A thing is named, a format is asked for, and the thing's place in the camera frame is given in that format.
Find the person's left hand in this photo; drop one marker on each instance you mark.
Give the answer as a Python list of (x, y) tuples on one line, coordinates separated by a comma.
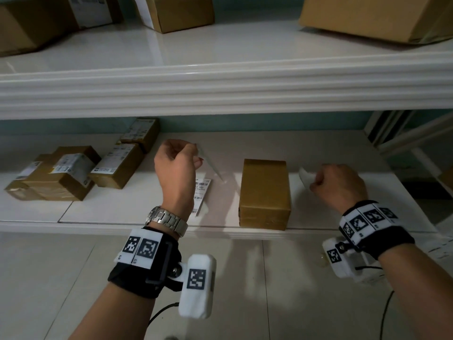
[(177, 173)]

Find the person's right hand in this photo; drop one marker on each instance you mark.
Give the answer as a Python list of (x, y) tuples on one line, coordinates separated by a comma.
[(343, 185)]

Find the white shipping label sticker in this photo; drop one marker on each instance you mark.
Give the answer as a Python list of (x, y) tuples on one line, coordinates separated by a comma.
[(210, 162)]

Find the white backing paper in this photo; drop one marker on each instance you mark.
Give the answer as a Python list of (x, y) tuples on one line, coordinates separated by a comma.
[(306, 177)]

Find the plain taped cardboard box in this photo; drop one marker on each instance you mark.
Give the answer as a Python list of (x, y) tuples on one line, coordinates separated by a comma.
[(263, 194)]

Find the person's left forearm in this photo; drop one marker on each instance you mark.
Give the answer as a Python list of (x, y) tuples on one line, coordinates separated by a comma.
[(113, 318)]

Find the person's right forearm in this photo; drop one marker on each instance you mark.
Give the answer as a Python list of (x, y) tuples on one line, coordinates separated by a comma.
[(421, 290)]

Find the spare label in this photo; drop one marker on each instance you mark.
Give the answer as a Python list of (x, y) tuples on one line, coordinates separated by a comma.
[(202, 192)]

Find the labelled box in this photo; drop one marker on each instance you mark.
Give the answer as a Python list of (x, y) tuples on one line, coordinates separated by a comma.
[(120, 171), (74, 185), (141, 130), (30, 168)]

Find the small taped cardboard box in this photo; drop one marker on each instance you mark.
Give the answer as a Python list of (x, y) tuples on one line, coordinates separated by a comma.
[(19, 192)]

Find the shelf box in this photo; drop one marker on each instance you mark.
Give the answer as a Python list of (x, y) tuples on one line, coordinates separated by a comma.
[(180, 12), (35, 28), (371, 15)]

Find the silver metal wristwatch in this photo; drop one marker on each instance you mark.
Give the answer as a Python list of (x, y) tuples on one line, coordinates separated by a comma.
[(164, 218)]

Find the white shelf unit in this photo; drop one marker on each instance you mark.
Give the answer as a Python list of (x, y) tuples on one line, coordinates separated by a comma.
[(226, 88)]

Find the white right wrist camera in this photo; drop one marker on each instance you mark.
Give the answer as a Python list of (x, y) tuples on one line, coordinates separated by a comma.
[(341, 269)]

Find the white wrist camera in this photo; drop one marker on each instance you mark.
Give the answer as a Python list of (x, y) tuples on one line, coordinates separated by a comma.
[(341, 269), (194, 304)]

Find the white slatted side frame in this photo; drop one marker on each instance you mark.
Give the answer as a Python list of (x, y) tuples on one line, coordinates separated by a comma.
[(414, 138)]

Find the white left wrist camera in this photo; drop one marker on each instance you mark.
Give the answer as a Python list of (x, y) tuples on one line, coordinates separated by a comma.
[(194, 304)]

